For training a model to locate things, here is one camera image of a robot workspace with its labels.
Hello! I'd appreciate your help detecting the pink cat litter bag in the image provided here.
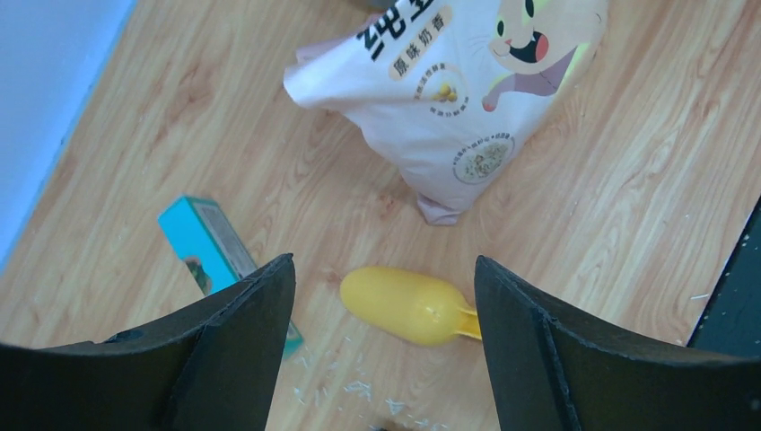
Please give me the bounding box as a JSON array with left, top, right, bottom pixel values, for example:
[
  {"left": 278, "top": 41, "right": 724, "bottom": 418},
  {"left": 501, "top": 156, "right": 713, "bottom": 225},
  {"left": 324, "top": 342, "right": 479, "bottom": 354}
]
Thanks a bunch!
[{"left": 284, "top": 0, "right": 609, "bottom": 225}]

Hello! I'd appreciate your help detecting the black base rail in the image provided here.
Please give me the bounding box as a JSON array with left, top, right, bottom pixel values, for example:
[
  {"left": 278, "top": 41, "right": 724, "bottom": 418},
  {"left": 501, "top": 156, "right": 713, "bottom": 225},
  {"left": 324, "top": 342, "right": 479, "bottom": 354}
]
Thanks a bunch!
[{"left": 687, "top": 204, "right": 760, "bottom": 357}]

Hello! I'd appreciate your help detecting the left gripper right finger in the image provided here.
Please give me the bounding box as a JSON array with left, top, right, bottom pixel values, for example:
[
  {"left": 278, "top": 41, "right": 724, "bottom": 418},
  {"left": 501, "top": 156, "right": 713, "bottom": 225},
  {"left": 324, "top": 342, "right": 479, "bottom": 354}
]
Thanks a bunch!
[{"left": 474, "top": 256, "right": 760, "bottom": 430}]

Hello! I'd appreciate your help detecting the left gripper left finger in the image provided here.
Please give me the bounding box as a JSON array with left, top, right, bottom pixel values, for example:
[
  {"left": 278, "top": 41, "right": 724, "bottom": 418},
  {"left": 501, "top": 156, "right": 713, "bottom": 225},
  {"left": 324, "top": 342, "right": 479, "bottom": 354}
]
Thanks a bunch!
[{"left": 1, "top": 253, "right": 296, "bottom": 430}]

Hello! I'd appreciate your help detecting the teal box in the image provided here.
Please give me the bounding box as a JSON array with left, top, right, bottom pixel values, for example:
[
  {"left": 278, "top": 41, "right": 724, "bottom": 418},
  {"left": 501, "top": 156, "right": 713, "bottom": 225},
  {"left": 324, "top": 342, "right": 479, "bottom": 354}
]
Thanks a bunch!
[{"left": 158, "top": 195, "right": 303, "bottom": 363}]

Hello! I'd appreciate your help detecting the yellow plastic scoop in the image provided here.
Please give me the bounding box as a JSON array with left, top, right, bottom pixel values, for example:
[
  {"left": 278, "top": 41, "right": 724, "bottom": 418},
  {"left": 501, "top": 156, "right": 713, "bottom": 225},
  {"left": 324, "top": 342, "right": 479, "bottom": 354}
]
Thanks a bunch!
[{"left": 339, "top": 266, "right": 482, "bottom": 347}]

